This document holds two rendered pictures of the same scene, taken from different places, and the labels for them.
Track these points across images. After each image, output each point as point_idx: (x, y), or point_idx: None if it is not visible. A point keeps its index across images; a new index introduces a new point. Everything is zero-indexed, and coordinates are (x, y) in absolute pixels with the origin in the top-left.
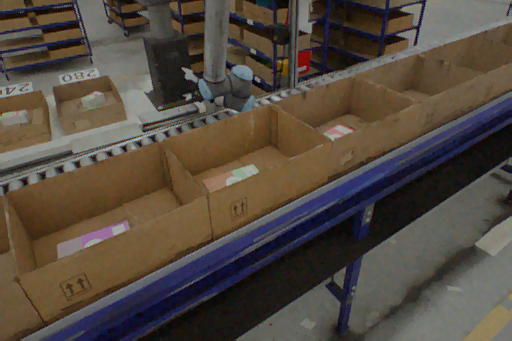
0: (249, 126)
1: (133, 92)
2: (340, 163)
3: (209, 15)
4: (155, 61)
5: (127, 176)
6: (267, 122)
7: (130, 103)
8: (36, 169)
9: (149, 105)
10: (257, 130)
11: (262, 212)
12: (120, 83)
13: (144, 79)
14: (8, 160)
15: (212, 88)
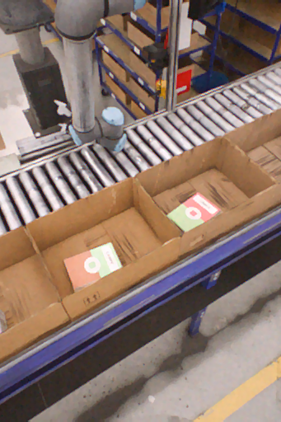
0: (111, 197)
1: (11, 110)
2: (189, 246)
3: (71, 76)
4: (27, 90)
5: None
6: (129, 190)
7: (8, 125)
8: None
9: (27, 128)
10: (119, 199)
11: (114, 293)
12: None
13: (22, 91)
14: None
15: (81, 136)
